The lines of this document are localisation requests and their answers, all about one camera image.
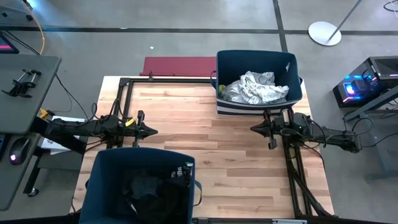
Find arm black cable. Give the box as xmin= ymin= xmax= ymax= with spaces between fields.
xmin=306 ymin=119 xmax=328 ymax=149
xmin=91 ymin=97 xmax=126 ymax=123

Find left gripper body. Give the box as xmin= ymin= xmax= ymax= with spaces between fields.
xmin=124 ymin=110 xmax=147 ymax=148

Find plain navy fabric bin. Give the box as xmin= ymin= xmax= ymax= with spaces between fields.
xmin=78 ymin=147 xmax=203 ymax=224

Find black desk clamp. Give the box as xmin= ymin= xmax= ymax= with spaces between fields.
xmin=1 ymin=68 xmax=42 ymax=99

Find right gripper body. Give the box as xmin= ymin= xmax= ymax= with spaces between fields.
xmin=264 ymin=109 xmax=285 ymax=151

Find black white logo briefs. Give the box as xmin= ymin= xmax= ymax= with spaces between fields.
xmin=170 ymin=162 xmax=193 ymax=188

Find floor stand round white base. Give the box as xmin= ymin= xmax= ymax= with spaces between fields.
xmin=308 ymin=0 xmax=364 ymax=47

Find black computer cable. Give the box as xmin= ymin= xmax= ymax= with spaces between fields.
xmin=341 ymin=107 xmax=398 ymax=149

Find black computer tower with lights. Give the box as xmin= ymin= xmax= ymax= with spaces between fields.
xmin=332 ymin=55 xmax=398 ymax=109

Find black computer mouse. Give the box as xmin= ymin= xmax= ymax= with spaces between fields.
xmin=8 ymin=138 xmax=30 ymax=166

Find dark monitor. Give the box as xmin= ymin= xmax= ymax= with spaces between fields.
xmin=0 ymin=30 xmax=20 ymax=54

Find navy white striped fabric bin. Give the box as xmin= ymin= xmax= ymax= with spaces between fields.
xmin=211 ymin=49 xmax=304 ymax=117

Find black shorts grey waistband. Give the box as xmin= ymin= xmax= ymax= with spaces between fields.
xmin=123 ymin=174 xmax=191 ymax=224

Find silver metal bracket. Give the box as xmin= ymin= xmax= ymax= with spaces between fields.
xmin=272 ymin=218 xmax=308 ymax=224

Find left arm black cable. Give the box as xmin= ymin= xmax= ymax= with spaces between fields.
xmin=91 ymin=97 xmax=126 ymax=123

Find thin black floor cable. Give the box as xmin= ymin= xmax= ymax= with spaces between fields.
xmin=0 ymin=29 xmax=42 ymax=56

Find thin light cable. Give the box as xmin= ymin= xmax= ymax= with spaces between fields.
xmin=20 ymin=0 xmax=46 ymax=55

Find grey metal table frame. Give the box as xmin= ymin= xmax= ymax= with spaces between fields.
xmin=343 ymin=86 xmax=398 ymax=183

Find black desk cable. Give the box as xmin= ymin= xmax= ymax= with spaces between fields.
xmin=55 ymin=73 xmax=98 ymax=123

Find white grey patterned garment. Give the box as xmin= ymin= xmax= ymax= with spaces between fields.
xmin=221 ymin=70 xmax=290 ymax=105

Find black diagonal support beam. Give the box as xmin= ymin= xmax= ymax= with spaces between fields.
xmin=30 ymin=116 xmax=88 ymax=156

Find red mat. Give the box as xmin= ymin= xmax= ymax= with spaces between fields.
xmin=139 ymin=56 xmax=218 ymax=77

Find white papers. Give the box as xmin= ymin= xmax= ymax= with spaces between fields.
xmin=39 ymin=114 xmax=87 ymax=156

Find yellow black plug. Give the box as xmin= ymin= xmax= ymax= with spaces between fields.
xmin=39 ymin=108 xmax=55 ymax=120

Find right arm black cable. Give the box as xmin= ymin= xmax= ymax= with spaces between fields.
xmin=306 ymin=119 xmax=328 ymax=149

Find office chair base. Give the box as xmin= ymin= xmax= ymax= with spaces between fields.
xmin=0 ymin=0 xmax=34 ymax=21

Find grey desk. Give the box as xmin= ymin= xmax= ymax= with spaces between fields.
xmin=0 ymin=53 xmax=62 ymax=212

